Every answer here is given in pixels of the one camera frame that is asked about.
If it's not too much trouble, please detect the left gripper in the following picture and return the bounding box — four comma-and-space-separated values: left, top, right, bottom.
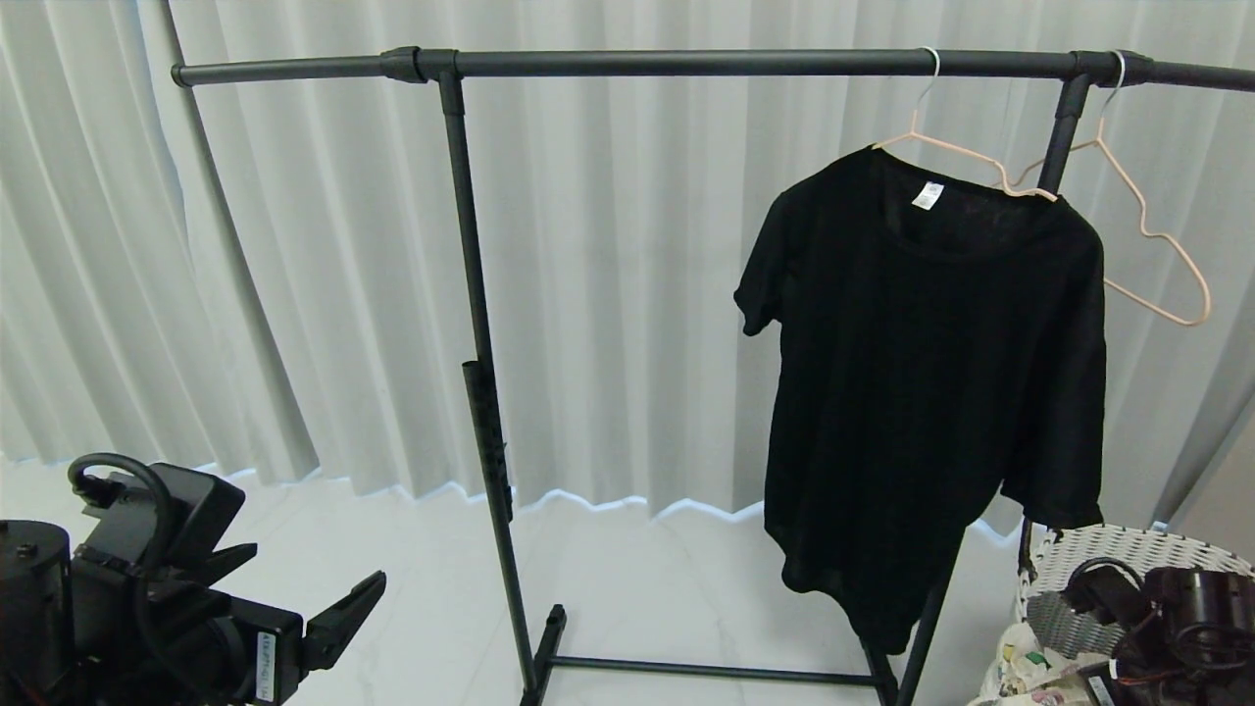
108, 571, 387, 706

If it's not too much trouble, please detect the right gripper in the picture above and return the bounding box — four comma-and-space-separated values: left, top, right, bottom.
1074, 647, 1207, 706

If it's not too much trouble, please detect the cream printed garment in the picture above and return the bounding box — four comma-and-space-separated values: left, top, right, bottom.
971, 621, 1114, 706

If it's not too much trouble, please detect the black garment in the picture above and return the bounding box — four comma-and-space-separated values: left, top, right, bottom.
733, 147, 1109, 656

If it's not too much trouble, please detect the pink clothes hanger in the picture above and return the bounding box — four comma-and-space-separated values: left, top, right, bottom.
990, 49, 1213, 328
871, 47, 1060, 204

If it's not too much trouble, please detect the white laundry basket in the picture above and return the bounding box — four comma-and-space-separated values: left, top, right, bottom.
1015, 518, 1255, 660

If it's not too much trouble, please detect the black clothes rack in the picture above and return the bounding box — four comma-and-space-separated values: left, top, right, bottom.
171, 46, 1255, 706

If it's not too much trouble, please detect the white curtain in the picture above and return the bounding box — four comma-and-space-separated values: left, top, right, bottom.
0, 0, 1255, 540

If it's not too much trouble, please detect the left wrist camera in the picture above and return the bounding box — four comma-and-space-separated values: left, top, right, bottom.
71, 461, 259, 594

